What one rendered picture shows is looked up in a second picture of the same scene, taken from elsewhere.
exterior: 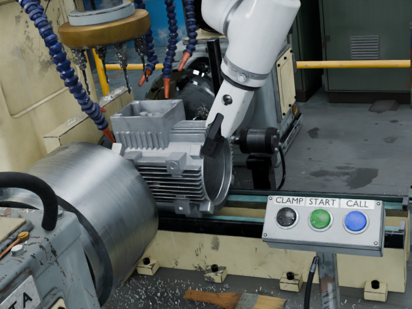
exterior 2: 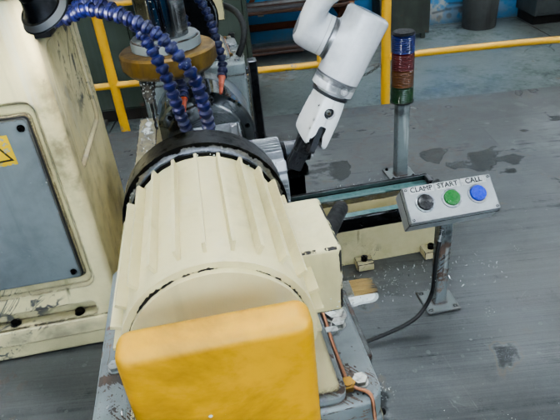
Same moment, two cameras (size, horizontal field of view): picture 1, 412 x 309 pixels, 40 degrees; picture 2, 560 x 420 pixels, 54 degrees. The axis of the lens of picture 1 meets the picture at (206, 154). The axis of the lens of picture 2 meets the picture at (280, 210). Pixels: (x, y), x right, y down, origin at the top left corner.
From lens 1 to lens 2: 0.59 m
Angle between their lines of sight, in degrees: 30
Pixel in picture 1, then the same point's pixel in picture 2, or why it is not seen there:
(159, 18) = not seen: outside the picture
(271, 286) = (348, 272)
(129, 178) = not seen: hidden behind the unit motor
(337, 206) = (459, 185)
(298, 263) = (367, 247)
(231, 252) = not seen: hidden behind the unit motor
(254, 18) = (360, 37)
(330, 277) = (448, 242)
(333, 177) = (317, 174)
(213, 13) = (315, 35)
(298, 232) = (438, 212)
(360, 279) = (416, 246)
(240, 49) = (344, 67)
